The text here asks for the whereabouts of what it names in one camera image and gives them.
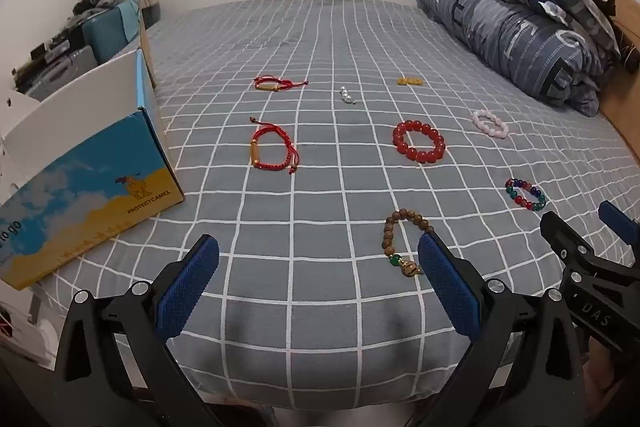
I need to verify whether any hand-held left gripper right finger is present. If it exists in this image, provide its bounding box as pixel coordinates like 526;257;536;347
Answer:
410;229;601;427

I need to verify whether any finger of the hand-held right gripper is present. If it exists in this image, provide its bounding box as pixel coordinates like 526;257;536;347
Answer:
540;211;596;274
598;201;640;265

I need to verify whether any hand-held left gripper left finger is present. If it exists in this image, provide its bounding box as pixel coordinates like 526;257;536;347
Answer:
52;234;221;427

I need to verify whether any wooden bead bracelet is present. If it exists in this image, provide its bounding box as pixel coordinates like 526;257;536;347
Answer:
383;208;435;279

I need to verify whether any blue and yellow cardboard box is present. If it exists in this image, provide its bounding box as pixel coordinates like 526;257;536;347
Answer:
0;49;185;292

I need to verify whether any red bead bracelet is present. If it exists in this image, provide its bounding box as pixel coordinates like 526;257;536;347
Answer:
392;119;446;165

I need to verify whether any wooden headboard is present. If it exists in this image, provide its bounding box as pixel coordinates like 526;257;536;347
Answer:
597;0;640;148

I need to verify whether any grey checked bed sheet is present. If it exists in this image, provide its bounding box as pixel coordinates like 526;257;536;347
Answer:
30;0;640;413

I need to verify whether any white carton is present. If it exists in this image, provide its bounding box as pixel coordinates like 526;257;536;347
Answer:
0;287;61;363

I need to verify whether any grey blue folded quilt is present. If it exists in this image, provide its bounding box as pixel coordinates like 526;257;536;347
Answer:
416;0;621;118

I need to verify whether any grey storage case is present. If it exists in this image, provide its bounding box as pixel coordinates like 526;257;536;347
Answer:
15;44;96;100

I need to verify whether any teal suitcase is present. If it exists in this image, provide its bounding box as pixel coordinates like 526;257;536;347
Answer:
82;0;141;65

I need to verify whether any dark bag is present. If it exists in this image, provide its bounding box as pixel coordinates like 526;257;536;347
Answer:
72;0;118;15

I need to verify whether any multicoloured bead bracelet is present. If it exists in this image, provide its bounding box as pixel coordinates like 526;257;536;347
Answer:
505;177;547;212

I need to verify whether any pink bead bracelet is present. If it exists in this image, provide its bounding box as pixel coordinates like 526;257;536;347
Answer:
472;109;510;138

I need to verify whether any red cord bracelet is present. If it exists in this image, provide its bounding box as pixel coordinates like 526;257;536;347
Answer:
248;117;301;175
254;76;309;92

